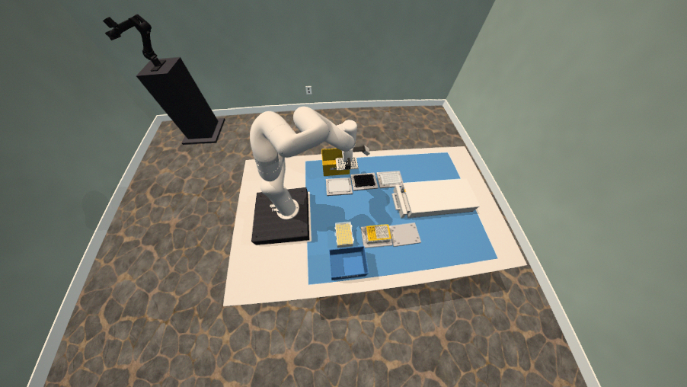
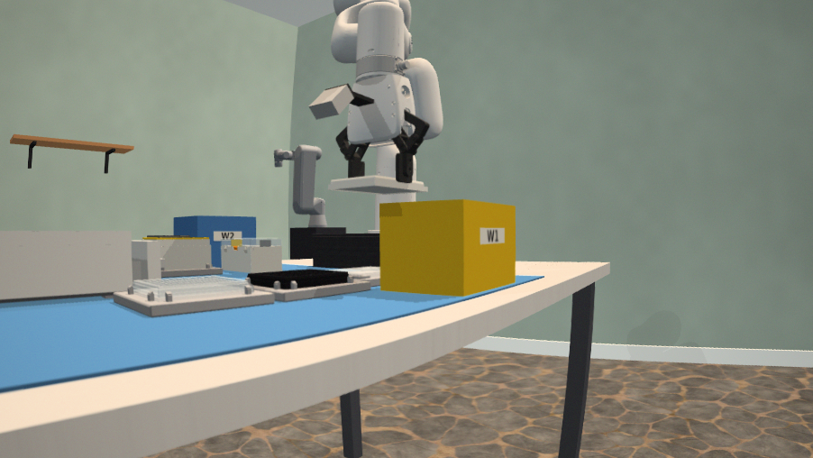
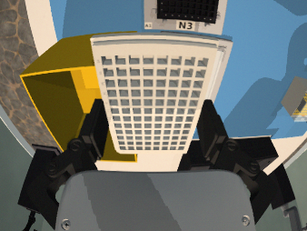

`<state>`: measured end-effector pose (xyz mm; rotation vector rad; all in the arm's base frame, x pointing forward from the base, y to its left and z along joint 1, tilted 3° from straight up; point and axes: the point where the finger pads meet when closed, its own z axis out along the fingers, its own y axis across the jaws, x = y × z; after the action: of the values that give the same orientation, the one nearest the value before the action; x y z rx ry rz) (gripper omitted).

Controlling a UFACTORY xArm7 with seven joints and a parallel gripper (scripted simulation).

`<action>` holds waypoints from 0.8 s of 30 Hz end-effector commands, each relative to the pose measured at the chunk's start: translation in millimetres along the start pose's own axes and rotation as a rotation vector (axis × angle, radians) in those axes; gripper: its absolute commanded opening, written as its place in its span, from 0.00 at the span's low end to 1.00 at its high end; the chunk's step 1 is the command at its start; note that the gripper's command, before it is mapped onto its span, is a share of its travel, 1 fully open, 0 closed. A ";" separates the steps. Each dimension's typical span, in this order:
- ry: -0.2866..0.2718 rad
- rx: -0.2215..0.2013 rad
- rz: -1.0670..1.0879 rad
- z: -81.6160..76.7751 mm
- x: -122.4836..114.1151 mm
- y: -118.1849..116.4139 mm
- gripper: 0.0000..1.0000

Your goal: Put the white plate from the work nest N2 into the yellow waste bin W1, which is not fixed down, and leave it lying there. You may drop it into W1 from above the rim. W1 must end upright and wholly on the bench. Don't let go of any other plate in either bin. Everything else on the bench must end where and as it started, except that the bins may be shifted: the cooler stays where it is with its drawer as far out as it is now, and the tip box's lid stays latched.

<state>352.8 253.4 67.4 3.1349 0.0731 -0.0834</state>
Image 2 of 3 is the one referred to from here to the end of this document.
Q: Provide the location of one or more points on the blue flat mat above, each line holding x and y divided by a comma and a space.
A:
50, 342

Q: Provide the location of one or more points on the dark blue open-top bin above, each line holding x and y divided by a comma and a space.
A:
216, 227

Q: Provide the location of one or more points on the yellow box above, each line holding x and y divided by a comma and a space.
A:
446, 247

